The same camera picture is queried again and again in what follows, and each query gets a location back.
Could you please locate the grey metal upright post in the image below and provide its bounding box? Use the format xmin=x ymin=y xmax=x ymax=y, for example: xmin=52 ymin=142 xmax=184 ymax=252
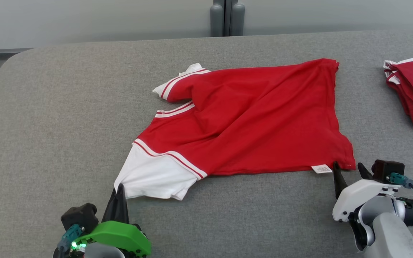
xmin=210 ymin=0 xmax=246 ymax=37

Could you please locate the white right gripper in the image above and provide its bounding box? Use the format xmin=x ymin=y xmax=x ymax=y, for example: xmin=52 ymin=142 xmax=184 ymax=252
xmin=332 ymin=161 xmax=398 ymax=223

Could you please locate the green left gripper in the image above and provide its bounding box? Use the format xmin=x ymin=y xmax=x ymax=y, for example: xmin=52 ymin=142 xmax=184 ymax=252
xmin=72 ymin=183 xmax=152 ymax=257

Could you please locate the red jersey number 23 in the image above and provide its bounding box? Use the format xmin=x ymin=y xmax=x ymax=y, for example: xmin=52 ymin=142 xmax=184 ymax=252
xmin=114 ymin=58 xmax=357 ymax=201

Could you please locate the black cable teal connector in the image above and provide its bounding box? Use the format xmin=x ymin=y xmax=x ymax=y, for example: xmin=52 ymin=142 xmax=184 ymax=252
xmin=389 ymin=173 xmax=413 ymax=220
xmin=57 ymin=224 xmax=85 ymax=251

